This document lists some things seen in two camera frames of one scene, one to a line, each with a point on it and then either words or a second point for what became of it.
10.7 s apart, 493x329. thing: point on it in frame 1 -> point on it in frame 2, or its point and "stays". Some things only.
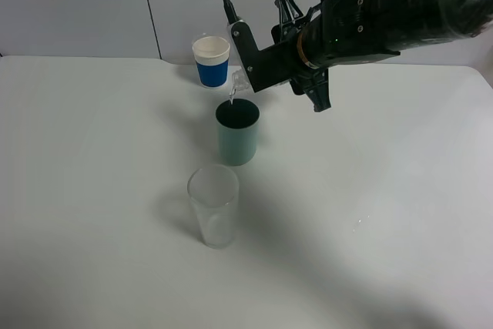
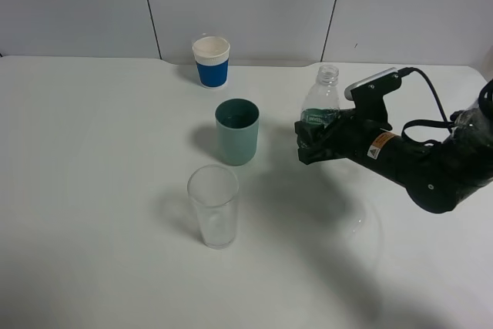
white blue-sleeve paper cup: x=212 y=55 stays
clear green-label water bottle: x=239 y=82 -> x=323 y=102
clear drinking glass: x=213 y=189 stays
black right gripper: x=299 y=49 -> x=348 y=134
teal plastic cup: x=237 y=122 stays
